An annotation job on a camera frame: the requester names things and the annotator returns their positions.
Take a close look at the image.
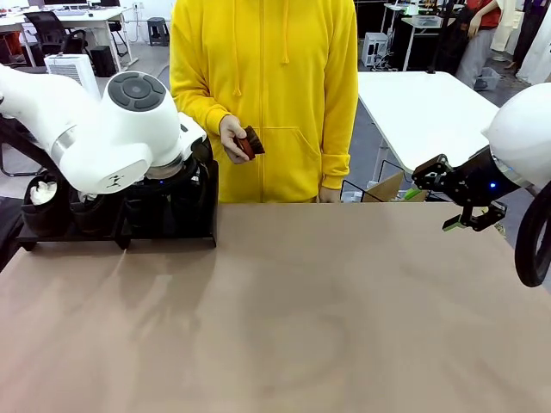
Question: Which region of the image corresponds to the white computer case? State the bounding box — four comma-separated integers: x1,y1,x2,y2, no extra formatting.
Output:
363,32,392,69

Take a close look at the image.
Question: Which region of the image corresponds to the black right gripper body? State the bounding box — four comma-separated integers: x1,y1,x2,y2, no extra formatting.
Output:
445,145,524,214

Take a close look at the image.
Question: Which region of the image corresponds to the white office desk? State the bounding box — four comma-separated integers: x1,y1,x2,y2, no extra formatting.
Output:
0,6,135,81

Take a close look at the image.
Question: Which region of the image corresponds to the black office chair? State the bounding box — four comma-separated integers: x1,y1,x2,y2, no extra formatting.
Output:
23,10,90,59

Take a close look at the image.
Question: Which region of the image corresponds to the dark grey stool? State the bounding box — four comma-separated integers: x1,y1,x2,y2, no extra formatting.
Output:
147,16,171,47

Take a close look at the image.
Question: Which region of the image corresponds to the person in red top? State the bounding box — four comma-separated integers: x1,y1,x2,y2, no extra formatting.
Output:
454,0,504,89

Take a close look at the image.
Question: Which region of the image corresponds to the person's left forearm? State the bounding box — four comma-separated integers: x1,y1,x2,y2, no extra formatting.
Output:
320,98,359,190

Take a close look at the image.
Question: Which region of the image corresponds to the black wire basket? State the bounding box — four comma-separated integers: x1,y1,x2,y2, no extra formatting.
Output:
341,158,406,203

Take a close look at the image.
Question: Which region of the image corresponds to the person in yellow hoodie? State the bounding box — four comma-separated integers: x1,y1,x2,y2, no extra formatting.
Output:
170,0,359,204

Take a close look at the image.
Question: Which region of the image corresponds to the wooden shoe brush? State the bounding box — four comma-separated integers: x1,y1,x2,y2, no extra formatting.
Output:
235,125,266,159

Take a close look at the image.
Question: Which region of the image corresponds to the black shoe stand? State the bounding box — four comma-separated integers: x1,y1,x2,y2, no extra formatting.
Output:
16,223,130,253
118,159,220,250

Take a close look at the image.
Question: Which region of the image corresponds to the black cart with white frame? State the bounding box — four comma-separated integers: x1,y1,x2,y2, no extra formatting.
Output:
381,3,444,73

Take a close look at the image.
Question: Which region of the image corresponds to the white air purifier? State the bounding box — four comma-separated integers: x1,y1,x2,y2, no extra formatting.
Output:
44,53,96,98

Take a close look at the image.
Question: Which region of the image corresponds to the black computer tower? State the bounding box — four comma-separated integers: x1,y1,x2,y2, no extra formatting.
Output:
89,45,117,78

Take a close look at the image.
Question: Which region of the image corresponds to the grey plastic bin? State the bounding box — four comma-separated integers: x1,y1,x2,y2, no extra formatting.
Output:
473,66,503,92

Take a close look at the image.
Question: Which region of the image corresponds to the person's right hand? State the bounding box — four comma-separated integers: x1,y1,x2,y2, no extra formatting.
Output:
218,114,251,165

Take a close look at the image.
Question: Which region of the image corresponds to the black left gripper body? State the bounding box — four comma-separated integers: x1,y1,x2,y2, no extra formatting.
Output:
141,161,208,198

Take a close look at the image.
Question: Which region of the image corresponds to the person's right forearm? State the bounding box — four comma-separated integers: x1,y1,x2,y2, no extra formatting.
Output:
170,81,236,139

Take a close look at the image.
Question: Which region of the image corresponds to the black right arm hose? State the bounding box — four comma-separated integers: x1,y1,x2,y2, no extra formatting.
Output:
514,180,551,288

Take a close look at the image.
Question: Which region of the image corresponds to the brown cardboard piece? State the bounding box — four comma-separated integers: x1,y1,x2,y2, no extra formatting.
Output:
365,171,406,203

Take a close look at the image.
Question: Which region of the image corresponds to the white table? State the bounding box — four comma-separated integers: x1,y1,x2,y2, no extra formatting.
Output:
356,71,503,173

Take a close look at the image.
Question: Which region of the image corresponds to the white paper shoe stuffing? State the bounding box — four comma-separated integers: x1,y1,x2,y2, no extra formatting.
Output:
32,180,58,206

